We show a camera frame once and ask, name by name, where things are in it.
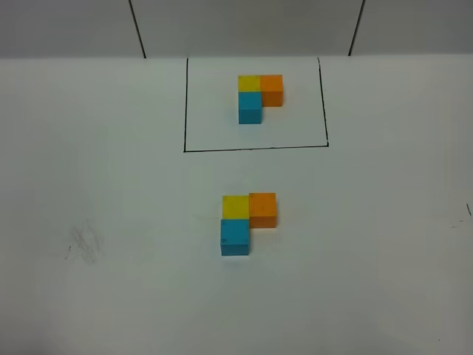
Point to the orange template block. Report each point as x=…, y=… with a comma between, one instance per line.
x=272, y=90

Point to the yellow template block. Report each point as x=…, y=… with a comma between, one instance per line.
x=249, y=83

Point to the blue template block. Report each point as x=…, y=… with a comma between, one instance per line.
x=249, y=107

